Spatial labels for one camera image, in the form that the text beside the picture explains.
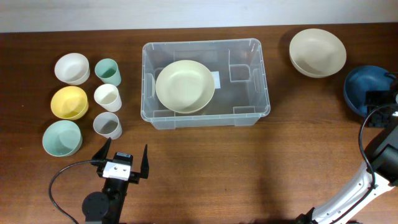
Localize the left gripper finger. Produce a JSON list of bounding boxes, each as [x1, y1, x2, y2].
[[140, 145, 149, 179], [91, 138, 112, 166]]

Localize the white small bowl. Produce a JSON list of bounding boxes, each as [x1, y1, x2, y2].
[[54, 53, 90, 85]]

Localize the cream bowl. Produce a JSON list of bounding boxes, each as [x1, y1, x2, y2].
[[155, 60, 215, 114]]

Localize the grey cup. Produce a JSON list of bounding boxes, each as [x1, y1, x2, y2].
[[93, 112, 123, 139]]

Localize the clear plastic storage container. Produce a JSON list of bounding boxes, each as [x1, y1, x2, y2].
[[141, 38, 271, 130]]

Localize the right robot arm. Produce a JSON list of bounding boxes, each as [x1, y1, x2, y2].
[[294, 92, 397, 224]]

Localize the cream white cup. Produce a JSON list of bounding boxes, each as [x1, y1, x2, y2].
[[94, 84, 122, 112]]

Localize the mint green small bowl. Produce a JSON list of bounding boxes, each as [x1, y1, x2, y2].
[[42, 120, 83, 157]]

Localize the yellow small bowl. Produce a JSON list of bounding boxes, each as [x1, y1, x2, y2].
[[50, 86, 89, 120]]

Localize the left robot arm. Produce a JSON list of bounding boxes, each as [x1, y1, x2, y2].
[[82, 138, 149, 223]]

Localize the beige bowl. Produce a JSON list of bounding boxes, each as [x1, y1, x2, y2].
[[289, 29, 347, 78]]

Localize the dark blue bowl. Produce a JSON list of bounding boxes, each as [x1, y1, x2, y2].
[[343, 65, 397, 117]]

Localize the mint green cup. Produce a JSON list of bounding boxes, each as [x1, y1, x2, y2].
[[95, 58, 121, 86]]

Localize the white label in container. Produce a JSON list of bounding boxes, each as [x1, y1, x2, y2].
[[211, 71, 221, 89]]

